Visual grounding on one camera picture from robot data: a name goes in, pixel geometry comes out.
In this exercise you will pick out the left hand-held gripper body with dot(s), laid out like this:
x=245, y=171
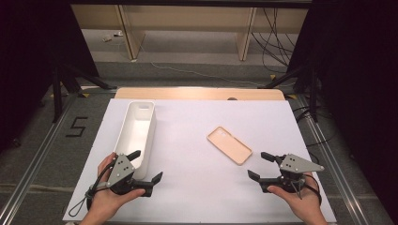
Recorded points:
x=122, y=170

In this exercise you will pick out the aluminium floor rail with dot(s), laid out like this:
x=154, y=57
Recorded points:
x=31, y=168
x=331, y=156

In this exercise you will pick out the light wooden desk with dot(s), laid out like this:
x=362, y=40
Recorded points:
x=187, y=18

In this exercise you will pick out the beige phone case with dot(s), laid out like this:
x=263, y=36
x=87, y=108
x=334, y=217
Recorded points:
x=230, y=145

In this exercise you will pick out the black curtain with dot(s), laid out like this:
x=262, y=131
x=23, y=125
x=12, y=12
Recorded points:
x=28, y=62
x=359, y=78

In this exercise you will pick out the small white floor item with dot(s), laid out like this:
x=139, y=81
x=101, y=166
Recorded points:
x=118, y=33
x=107, y=38

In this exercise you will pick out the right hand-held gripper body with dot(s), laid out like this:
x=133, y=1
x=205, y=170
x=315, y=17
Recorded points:
x=298, y=165

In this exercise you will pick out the person's right hand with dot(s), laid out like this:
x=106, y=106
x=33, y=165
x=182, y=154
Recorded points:
x=305, y=203

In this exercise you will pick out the black metal stand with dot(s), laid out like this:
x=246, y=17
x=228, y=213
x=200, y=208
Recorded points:
x=313, y=93
x=57, y=93

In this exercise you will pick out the white plastic storage bin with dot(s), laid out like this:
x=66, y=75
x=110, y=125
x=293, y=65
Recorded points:
x=137, y=131

